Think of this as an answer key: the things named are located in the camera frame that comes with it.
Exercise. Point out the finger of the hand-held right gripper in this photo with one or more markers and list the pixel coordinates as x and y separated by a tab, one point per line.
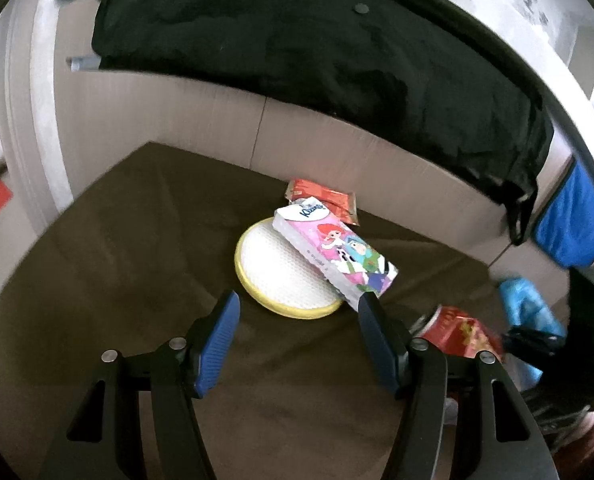
532	337

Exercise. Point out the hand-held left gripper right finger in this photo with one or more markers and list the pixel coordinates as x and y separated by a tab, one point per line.
377	345

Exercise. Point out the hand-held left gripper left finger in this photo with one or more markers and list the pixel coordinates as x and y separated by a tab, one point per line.
217	345

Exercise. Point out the light blue bag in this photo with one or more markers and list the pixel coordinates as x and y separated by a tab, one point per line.
527	305

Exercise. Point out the cartoon print tissue pack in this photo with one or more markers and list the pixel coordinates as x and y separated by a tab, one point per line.
337	250

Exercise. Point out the yellow rimmed round pad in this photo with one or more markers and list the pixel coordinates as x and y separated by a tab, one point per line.
277	270

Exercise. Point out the blue towel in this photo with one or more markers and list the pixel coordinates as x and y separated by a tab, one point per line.
572	220

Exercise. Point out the brown table cloth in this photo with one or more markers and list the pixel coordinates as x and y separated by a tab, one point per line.
127	260

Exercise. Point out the red sachet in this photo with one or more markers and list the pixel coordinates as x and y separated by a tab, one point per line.
322	195

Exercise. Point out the black bag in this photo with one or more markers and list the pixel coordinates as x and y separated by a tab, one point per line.
302	50

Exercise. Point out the grey metal rail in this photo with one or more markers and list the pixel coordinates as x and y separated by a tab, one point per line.
82	62

